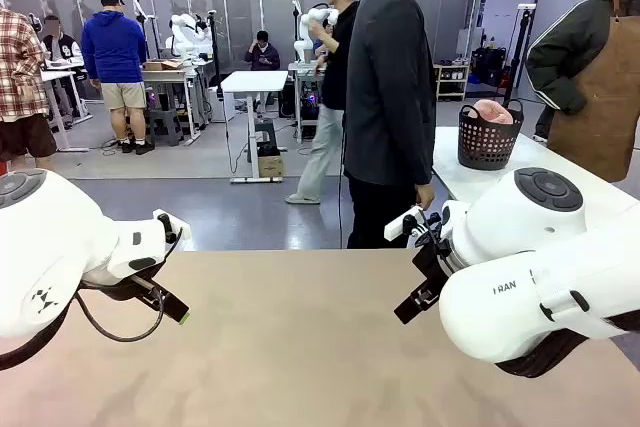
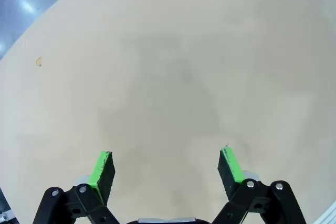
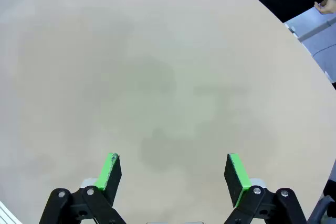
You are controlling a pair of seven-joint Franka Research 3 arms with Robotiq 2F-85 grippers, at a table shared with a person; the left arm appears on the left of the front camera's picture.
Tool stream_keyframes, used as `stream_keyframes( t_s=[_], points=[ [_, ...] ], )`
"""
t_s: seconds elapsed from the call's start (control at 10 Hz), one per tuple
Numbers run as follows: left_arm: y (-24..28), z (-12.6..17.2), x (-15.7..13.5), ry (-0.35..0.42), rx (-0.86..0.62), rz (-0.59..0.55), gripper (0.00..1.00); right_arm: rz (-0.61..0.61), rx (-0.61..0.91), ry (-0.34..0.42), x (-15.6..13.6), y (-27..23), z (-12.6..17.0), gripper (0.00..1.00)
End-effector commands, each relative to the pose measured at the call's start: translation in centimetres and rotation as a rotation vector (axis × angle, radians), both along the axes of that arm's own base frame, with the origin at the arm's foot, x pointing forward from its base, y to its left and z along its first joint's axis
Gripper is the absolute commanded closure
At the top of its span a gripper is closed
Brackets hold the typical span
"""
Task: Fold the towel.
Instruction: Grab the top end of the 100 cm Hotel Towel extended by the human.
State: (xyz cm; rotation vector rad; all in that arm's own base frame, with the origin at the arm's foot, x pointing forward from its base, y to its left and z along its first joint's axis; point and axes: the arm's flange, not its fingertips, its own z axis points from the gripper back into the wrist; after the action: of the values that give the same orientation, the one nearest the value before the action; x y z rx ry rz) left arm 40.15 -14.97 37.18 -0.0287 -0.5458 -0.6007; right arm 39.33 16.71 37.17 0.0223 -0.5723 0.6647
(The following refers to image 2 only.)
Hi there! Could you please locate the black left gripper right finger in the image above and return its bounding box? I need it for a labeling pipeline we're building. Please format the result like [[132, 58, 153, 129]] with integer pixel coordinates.
[[209, 147, 307, 224]]

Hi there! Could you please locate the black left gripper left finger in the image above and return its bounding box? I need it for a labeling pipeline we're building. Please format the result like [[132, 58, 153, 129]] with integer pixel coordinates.
[[33, 151, 121, 224]]

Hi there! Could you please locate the grey metal frame piece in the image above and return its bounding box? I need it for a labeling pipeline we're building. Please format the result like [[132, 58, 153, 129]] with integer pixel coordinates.
[[0, 188, 17, 224]]

